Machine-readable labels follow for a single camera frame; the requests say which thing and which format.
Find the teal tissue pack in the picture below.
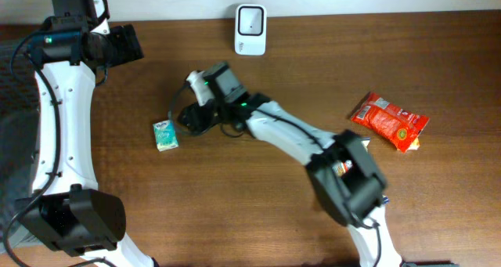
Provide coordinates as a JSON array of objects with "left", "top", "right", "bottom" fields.
[{"left": 153, "top": 120, "right": 178, "bottom": 152}]

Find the red snack bag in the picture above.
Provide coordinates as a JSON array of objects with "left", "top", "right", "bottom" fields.
[{"left": 350, "top": 92, "right": 430, "bottom": 153}]

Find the yellow snack bag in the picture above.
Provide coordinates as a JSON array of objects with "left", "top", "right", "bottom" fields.
[{"left": 333, "top": 132, "right": 387, "bottom": 211}]

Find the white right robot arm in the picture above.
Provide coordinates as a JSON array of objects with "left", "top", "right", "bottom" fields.
[{"left": 178, "top": 62, "right": 404, "bottom": 266}]

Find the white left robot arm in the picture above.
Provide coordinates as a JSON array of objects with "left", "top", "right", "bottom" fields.
[{"left": 13, "top": 0, "right": 157, "bottom": 267}]

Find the white barcode scanner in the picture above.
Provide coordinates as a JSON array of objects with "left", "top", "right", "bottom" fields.
[{"left": 234, "top": 4, "right": 268, "bottom": 56}]

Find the grey plastic mesh basket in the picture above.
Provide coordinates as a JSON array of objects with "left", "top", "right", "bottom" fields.
[{"left": 1, "top": 40, "right": 39, "bottom": 229}]

